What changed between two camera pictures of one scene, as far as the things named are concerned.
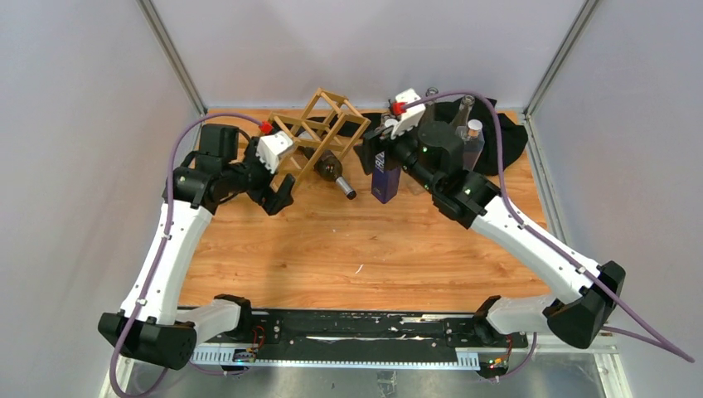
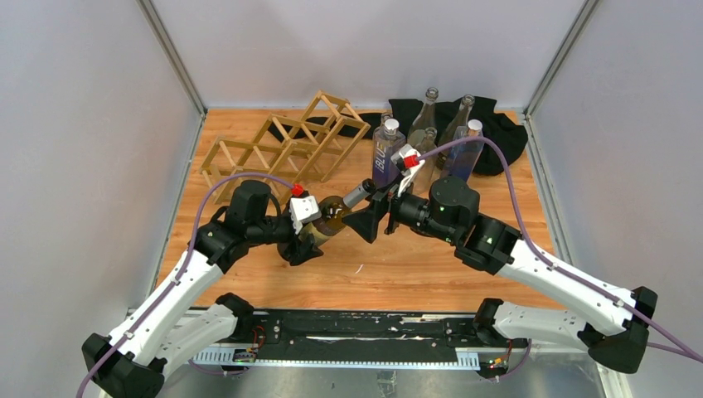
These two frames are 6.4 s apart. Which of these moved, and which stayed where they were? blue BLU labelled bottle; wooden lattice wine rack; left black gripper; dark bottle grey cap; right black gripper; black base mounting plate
Moved: right black gripper; left black gripper; dark bottle grey cap
Stayed: black base mounting plate; blue BLU labelled bottle; wooden lattice wine rack
